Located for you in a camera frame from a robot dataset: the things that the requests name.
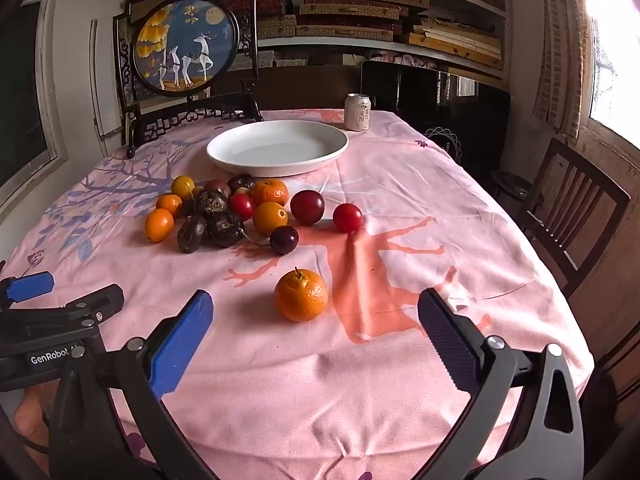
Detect round deer picture on stand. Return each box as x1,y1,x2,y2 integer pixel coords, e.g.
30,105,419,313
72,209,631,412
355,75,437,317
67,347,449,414
112,0,264,160

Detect beverage can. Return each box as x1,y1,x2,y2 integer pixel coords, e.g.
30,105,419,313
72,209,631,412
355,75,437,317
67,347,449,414
343,93,372,132

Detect large mandarin with stem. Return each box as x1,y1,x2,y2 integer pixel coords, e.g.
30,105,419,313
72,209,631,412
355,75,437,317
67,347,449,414
274,266,329,323

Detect beige curtain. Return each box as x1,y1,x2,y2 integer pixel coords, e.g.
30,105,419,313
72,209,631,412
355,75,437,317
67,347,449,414
532,0,596,141

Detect small mandarin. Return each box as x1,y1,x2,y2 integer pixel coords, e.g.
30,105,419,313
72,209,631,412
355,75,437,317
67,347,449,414
156,194,183,218

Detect yellow cherry tomato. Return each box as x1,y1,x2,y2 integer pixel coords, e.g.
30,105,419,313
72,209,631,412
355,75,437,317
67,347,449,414
171,175,196,201

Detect red cherry tomato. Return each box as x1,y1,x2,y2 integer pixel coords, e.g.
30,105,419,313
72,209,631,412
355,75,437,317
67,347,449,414
332,203,364,233
229,193,256,221

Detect black glossy panel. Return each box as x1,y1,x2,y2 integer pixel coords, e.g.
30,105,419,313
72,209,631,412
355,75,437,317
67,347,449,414
360,59,512,166

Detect white shallow bowl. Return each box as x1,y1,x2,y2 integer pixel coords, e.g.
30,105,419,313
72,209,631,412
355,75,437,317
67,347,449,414
206,120,349,178

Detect white wall shelf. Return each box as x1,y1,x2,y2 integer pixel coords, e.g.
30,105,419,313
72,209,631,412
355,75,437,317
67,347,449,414
125,0,511,81

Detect pink printed tablecloth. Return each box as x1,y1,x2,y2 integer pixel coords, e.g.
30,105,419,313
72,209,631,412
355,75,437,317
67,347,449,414
0,107,596,480

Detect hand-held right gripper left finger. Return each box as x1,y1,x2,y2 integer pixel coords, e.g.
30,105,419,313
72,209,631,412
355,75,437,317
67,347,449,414
50,289,221,480

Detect white framed window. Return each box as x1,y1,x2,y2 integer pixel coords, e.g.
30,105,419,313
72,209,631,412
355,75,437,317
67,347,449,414
0,0,68,211

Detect stack of flat patterned boxes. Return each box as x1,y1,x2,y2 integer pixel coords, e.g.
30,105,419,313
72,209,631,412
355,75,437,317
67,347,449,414
127,0,505,72

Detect small dark plum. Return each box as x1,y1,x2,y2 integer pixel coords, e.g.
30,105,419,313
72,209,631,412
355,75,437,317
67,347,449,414
270,225,300,256

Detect dark red plum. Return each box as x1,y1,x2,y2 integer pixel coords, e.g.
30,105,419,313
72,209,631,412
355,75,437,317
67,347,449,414
290,190,326,226

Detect dark wooden chair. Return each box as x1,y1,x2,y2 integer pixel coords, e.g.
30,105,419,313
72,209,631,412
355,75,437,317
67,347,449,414
520,137,632,298

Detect dark round stool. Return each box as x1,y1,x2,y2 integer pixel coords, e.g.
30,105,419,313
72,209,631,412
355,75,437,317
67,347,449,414
490,169,546,211

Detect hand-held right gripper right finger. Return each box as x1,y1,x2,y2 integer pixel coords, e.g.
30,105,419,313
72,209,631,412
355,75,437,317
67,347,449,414
417,288,583,480

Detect orange oval kumquat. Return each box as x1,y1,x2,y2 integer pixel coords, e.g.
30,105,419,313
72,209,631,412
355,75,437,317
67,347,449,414
144,208,175,243
252,201,289,236

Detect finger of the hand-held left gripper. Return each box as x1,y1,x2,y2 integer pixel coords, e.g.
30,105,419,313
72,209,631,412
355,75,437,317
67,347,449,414
0,284,125,346
0,271,55,311

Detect bright window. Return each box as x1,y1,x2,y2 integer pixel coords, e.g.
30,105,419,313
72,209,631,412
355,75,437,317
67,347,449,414
582,0,640,151

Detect pink folded cloth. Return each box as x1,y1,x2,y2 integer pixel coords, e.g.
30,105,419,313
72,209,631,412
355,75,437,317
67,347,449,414
370,54,441,70

